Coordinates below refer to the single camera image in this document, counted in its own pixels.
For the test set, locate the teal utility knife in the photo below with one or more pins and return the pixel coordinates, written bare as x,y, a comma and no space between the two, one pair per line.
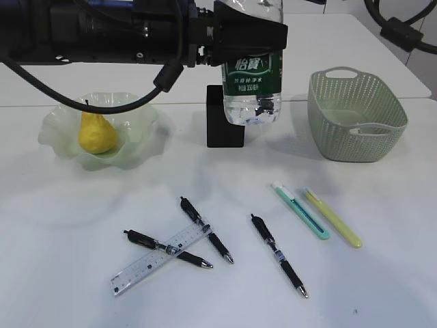
292,201

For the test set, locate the black pen left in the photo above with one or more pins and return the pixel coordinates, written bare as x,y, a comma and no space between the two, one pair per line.
151,243

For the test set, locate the black square pen holder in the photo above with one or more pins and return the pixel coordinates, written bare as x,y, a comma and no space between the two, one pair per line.
219,132

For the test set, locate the pale green plastic basket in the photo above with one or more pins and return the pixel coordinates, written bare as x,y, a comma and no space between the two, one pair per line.
342,97

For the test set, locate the black pen right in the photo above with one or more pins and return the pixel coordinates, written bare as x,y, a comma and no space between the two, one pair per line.
268,238

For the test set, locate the clear yellow waste packaging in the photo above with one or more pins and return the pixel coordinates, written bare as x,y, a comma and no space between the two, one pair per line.
368,129

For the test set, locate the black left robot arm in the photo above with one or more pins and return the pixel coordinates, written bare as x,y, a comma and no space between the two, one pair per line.
134,32

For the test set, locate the yellow pear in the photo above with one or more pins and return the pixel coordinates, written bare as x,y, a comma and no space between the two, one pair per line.
96,134

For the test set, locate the pale green wavy glass plate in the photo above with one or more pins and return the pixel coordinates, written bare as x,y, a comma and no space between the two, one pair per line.
143,134

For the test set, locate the clear water bottle green label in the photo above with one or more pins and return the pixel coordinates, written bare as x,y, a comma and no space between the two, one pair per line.
252,88

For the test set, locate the black pen middle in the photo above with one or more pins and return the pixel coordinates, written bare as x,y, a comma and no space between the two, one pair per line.
192,213

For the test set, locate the black pen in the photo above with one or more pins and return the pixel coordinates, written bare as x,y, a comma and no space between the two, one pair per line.
192,213
268,238
151,243

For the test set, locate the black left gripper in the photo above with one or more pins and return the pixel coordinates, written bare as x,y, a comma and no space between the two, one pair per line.
233,29

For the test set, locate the clear plastic ruler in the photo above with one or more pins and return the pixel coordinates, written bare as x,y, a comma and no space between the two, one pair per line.
154,259

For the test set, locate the yellow utility knife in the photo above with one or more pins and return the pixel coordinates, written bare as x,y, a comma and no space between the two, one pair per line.
331,216

